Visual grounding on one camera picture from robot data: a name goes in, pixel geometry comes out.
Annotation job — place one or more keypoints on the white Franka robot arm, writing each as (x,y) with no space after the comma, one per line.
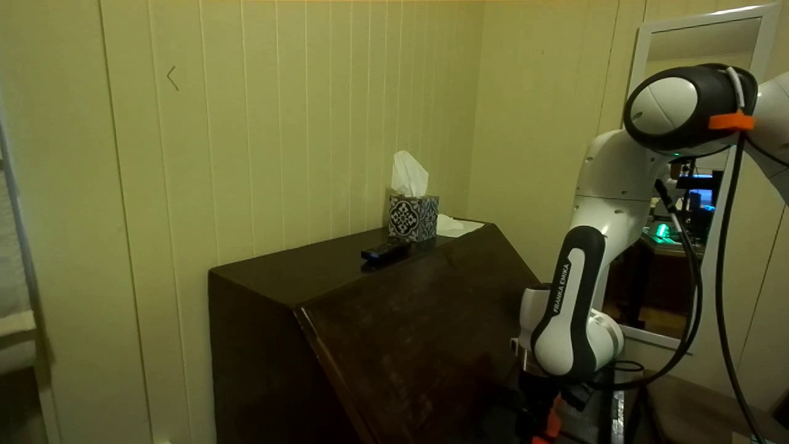
(567,321)

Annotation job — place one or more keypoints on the dark wooden slant-front desk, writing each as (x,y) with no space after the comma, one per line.
(384,330)

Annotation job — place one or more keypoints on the white paper sheet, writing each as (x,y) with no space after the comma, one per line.
(456,226)

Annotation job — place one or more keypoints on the dark wooden side table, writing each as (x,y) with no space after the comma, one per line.
(698,416)

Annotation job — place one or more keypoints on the black remote control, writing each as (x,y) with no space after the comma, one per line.
(384,252)

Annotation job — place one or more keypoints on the grey low shelf board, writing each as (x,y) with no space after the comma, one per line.
(616,421)

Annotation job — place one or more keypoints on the white metal frame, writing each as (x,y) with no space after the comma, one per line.
(26,330)

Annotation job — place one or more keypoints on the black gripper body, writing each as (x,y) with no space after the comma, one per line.
(588,399)

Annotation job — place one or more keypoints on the white framed mirror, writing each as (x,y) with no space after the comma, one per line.
(650,39)

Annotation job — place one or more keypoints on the patterned tissue box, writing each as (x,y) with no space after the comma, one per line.
(409,215)

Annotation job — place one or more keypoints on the white tissue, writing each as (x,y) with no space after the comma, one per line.
(407,173)

